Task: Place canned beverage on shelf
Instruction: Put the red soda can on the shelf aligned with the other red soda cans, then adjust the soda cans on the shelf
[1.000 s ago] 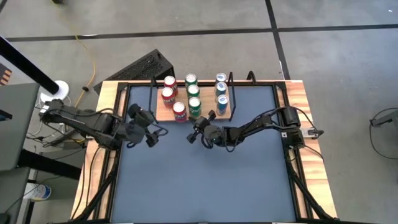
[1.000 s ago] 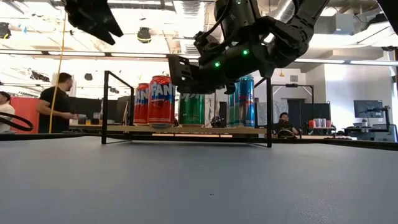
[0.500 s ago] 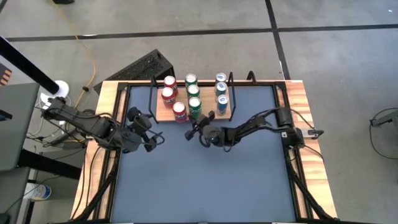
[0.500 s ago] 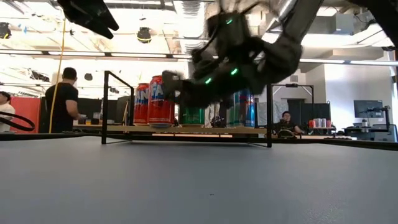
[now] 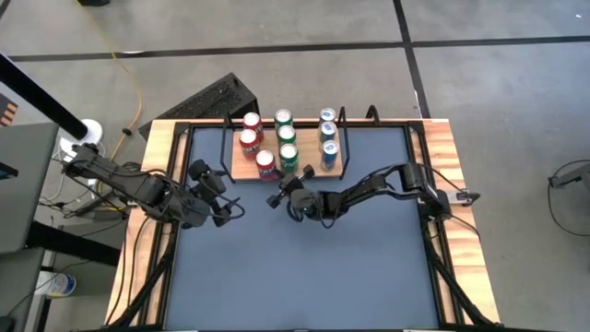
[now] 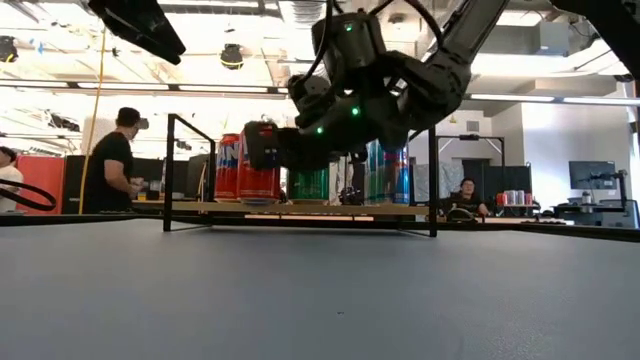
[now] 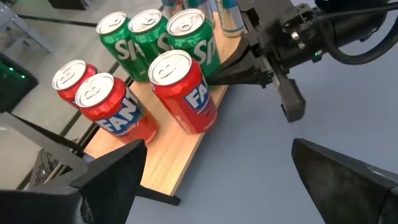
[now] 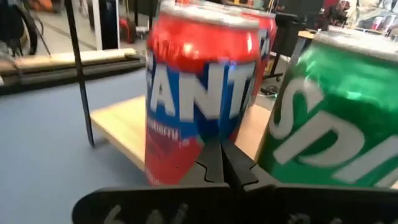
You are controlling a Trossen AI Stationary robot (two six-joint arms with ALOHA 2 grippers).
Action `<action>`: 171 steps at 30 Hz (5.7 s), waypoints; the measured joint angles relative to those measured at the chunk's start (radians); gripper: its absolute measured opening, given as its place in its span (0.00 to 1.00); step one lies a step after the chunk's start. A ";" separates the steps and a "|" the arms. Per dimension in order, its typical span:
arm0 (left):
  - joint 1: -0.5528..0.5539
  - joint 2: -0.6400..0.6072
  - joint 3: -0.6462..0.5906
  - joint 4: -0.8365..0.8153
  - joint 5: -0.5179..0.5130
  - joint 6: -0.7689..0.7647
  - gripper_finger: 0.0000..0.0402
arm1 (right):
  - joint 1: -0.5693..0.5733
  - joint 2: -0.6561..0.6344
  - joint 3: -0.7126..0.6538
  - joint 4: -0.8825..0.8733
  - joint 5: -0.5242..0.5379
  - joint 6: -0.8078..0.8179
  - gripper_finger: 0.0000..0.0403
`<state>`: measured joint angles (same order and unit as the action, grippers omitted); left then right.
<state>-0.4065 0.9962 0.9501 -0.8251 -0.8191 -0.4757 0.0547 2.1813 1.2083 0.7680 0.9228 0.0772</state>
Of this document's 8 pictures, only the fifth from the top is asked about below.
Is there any white round pole base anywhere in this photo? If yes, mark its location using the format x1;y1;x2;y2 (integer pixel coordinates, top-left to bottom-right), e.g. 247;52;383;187
78;118;104;145

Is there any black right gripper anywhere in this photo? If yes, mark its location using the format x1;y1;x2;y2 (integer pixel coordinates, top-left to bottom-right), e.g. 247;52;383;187
265;164;326;221

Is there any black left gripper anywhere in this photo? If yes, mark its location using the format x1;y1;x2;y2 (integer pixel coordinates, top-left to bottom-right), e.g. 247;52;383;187
182;159;234;229

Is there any wooden shelf with black frame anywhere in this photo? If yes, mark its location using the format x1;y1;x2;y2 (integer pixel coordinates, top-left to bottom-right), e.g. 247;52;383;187
219;104;352;184

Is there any black pole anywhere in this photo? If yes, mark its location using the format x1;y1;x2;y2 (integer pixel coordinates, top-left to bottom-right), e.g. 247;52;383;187
0;52;89;141

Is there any orange striped box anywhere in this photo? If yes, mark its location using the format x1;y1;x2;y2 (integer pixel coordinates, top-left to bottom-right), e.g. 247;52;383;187
0;94;19;128

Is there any green Sprite can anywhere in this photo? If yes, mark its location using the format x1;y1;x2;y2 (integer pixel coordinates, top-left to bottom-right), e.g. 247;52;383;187
273;108;294;130
278;142;301;175
276;124;298;147

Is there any grey desk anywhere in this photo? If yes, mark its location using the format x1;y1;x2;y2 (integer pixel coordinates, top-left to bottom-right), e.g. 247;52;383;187
0;122;60;255

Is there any red Fanta can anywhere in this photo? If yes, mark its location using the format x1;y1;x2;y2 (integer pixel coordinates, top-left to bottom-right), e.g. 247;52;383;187
242;112;265;142
238;128;262;161
254;149;279;183

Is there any yellow cable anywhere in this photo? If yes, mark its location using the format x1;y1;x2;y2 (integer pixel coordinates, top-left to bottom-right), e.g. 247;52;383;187
75;0;143;156

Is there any black metal rig frame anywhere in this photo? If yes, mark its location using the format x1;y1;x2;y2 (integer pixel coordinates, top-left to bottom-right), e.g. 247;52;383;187
104;104;502;332

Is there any white blue container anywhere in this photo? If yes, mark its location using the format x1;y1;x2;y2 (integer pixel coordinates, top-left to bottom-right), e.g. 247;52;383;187
34;270;77;299

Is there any black perforated metal case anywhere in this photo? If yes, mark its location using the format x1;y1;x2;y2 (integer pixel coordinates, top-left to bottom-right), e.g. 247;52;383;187
137;72;261;140

